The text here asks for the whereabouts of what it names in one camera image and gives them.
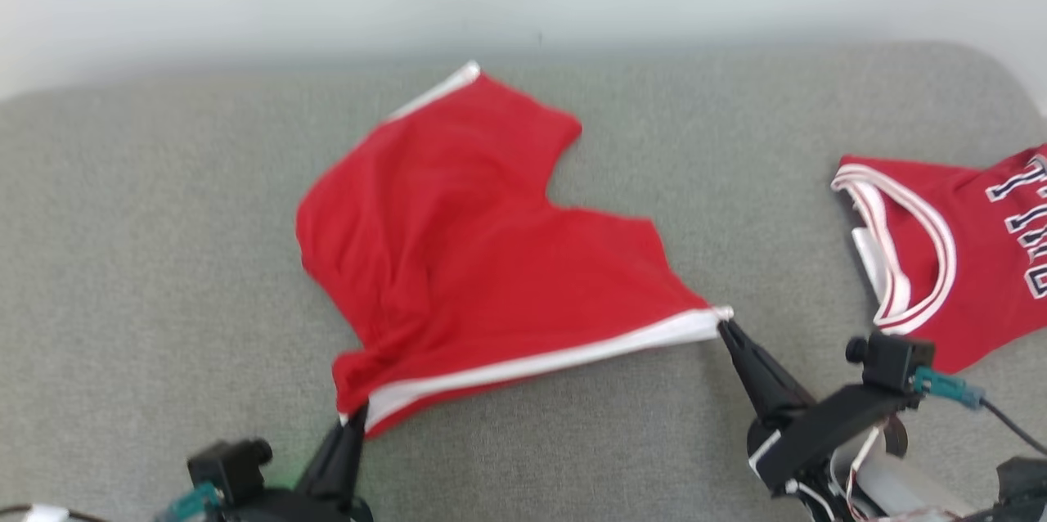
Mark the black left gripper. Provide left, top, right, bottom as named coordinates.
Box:
left=237, top=403, right=375, bottom=522

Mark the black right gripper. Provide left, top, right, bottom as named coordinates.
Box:
left=717, top=318, right=910, bottom=500

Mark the red shorts white trim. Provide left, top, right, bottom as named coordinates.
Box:
left=295, top=61, right=735, bottom=439

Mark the red white short-sleeve shirt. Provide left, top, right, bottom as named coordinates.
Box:
left=831, top=144, right=1047, bottom=376

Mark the thin white red wire bundle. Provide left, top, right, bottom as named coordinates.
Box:
left=785, top=422, right=889, bottom=522

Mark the left camera cable teal plug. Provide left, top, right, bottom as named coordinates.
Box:
left=0, top=483, right=223, bottom=522

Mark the camera cable teal plug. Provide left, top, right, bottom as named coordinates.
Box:
left=914, top=367, right=1047, bottom=457
left=0, top=483, right=223, bottom=522

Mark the right camera cable teal plug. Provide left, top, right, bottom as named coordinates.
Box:
left=914, top=367, right=1047, bottom=457

